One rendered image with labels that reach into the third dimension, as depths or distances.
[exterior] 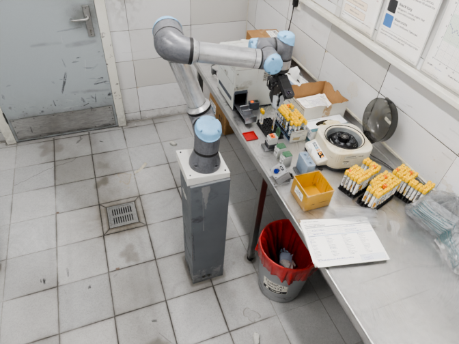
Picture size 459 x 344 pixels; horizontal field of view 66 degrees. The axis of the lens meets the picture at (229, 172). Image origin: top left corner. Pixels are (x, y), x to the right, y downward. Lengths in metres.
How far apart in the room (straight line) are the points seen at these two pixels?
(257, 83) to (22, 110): 2.08
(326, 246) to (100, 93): 2.44
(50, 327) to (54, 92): 1.85
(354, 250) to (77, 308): 1.61
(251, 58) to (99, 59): 1.97
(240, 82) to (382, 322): 1.35
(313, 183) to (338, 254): 0.38
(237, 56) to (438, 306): 1.16
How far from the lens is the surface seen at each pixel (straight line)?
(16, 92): 3.33
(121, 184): 2.92
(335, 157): 1.76
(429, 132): 1.82
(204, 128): 1.51
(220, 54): 1.36
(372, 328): 1.38
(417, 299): 1.51
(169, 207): 2.70
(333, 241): 1.50
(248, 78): 2.04
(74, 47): 3.13
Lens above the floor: 2.04
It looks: 43 degrees down
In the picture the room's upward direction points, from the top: 4 degrees clockwise
